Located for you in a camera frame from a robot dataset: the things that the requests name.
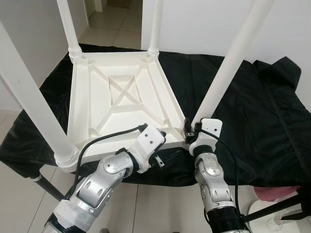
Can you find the black cloth table cover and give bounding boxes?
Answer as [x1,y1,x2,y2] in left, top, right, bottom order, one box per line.
[0,44,311,189]

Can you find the pink cloth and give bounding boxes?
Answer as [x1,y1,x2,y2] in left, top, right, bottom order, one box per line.
[255,184,299,200]

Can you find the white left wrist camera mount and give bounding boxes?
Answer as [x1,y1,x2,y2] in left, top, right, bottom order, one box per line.
[129,125,167,171]

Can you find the white round stand base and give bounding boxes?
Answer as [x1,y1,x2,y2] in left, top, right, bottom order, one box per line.
[248,194,311,233]

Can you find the white plastic children table top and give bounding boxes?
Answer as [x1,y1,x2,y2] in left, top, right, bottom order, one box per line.
[61,49,189,170]

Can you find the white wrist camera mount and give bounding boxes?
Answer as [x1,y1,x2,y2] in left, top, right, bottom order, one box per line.
[129,125,167,171]
[189,118,223,156]

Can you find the white tapered plastic table leg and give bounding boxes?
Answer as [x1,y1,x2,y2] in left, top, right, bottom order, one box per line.
[147,0,163,55]
[0,19,81,169]
[56,0,83,59]
[191,0,276,128]

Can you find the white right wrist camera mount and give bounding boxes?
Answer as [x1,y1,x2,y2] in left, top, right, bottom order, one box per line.
[189,118,223,156]

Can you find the white door frame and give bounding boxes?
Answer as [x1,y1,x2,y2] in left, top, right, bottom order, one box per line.
[85,0,105,13]

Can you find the black metal rod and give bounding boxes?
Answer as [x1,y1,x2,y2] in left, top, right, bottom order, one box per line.
[33,172,67,201]
[243,201,311,225]

